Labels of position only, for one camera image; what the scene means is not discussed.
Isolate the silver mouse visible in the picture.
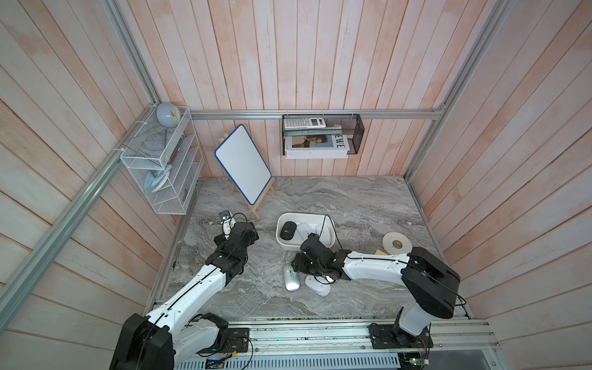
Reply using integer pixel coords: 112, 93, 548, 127
282, 264, 301, 291

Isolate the white plastic storage box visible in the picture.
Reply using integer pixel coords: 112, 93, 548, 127
275, 213, 336, 251

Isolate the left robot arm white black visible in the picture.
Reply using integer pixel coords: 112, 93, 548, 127
109, 221, 258, 369

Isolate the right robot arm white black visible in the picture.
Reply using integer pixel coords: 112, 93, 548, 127
290, 235, 466, 351

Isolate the wooden easel stand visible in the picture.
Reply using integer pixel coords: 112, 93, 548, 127
219, 133, 277, 222

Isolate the white tape roll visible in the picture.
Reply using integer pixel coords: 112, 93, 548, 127
382, 232, 413, 255

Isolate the blue framed whiteboard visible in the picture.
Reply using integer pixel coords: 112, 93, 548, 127
213, 123, 273, 207

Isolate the light blue iron object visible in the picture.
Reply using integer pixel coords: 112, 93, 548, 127
143, 164, 173, 194

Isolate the white magazine book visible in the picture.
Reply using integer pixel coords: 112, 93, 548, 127
285, 135, 350, 160

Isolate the grey book under calculator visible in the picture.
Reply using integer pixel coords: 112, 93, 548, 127
282, 125, 343, 137

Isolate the white calculator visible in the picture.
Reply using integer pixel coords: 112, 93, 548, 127
283, 117, 326, 130

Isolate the black wireless mouse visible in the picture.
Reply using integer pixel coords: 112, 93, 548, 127
279, 221, 298, 241

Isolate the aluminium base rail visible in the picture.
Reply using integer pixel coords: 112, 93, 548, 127
229, 316, 500, 356

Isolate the white wire mesh shelf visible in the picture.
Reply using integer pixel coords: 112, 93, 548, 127
120, 106, 205, 215

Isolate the black mesh wall basket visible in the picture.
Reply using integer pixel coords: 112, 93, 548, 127
282, 114, 365, 160

